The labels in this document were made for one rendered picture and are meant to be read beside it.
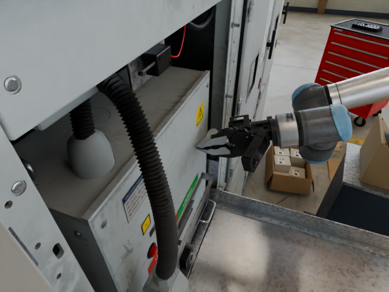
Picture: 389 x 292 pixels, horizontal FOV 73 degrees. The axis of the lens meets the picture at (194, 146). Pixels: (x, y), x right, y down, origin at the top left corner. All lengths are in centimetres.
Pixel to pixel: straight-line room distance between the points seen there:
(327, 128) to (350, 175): 84
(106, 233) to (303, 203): 201
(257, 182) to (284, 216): 133
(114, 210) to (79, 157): 9
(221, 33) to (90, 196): 52
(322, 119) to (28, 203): 60
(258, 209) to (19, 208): 90
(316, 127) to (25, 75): 59
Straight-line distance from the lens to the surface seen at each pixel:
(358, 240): 110
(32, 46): 20
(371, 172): 145
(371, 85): 86
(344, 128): 69
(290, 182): 224
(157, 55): 36
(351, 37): 319
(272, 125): 67
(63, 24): 22
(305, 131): 67
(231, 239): 97
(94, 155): 39
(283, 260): 97
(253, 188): 229
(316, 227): 107
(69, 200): 40
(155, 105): 57
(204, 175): 86
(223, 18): 72
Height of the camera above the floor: 167
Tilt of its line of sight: 39 degrees down
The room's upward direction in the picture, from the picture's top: straight up
